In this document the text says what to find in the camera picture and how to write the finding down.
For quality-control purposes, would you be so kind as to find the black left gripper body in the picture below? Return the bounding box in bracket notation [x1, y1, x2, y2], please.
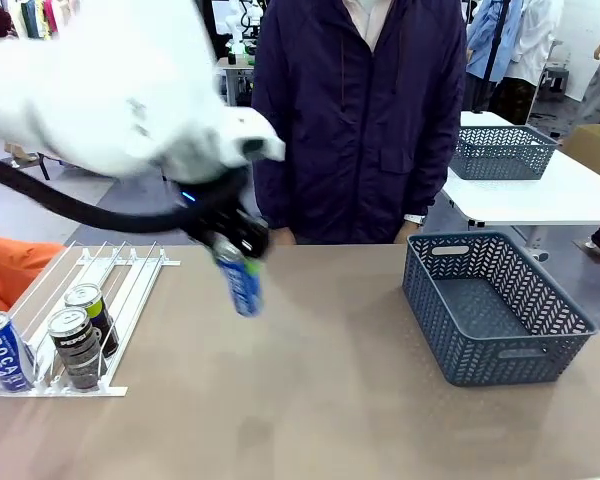
[177, 167, 254, 236]

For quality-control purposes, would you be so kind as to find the blue Pocari Sweat can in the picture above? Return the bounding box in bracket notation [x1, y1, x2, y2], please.
[0, 310, 34, 394]
[212, 239, 265, 319]

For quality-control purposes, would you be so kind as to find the black green Pepsi can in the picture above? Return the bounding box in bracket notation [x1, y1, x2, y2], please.
[63, 283, 120, 359]
[47, 307, 104, 391]

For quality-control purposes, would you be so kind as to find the blue-grey plastic lattice basket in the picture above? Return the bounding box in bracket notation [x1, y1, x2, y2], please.
[451, 125, 560, 181]
[402, 230, 599, 388]

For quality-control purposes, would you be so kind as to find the person's left hand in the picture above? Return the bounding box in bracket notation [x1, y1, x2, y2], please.
[394, 222, 425, 246]

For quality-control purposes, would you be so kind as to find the grey background cart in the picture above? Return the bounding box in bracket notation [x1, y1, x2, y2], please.
[216, 55, 256, 109]

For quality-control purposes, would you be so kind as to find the person in navy jacket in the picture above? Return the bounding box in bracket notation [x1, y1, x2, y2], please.
[251, 0, 469, 246]

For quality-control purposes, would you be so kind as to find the orange cloth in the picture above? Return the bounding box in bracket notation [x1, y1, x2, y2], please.
[0, 235, 66, 317]

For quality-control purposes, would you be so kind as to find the white side table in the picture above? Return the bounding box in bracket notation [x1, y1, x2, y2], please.
[439, 110, 600, 264]

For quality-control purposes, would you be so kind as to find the brown patterned skirt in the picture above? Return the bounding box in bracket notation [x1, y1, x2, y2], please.
[494, 77, 539, 126]

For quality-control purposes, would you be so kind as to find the light blue hanging shirt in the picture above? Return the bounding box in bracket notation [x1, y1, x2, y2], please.
[466, 0, 524, 84]

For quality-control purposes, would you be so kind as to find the black stand pole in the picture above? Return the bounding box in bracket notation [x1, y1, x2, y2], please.
[472, 0, 511, 114]

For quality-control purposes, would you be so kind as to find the white hanging coat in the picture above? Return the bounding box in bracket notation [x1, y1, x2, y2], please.
[504, 0, 565, 87]

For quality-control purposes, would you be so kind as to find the grey step stool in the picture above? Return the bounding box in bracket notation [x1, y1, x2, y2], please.
[538, 39, 572, 95]

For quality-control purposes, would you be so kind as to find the brown cardboard box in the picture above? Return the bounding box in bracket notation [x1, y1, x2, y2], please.
[562, 123, 600, 181]

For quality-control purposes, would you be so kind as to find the black robot cable hose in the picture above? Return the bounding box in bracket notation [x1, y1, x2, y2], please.
[0, 152, 216, 235]

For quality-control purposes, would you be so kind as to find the white wire can dispenser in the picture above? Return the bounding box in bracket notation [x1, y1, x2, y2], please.
[0, 241, 181, 399]

